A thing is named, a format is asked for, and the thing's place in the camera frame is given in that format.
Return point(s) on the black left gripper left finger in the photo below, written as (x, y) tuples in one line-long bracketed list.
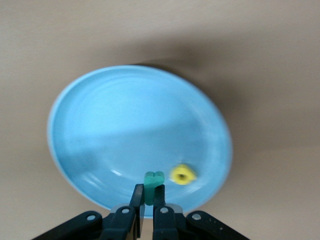
[(122, 222)]

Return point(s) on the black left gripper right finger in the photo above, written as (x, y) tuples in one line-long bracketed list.
[(163, 222)]

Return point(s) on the teal foam letter r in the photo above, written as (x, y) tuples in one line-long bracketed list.
[(151, 182)]

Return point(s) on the yellow foam letter a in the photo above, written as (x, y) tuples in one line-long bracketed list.
[(175, 178)]

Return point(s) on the blue plate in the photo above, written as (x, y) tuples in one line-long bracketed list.
[(130, 130)]

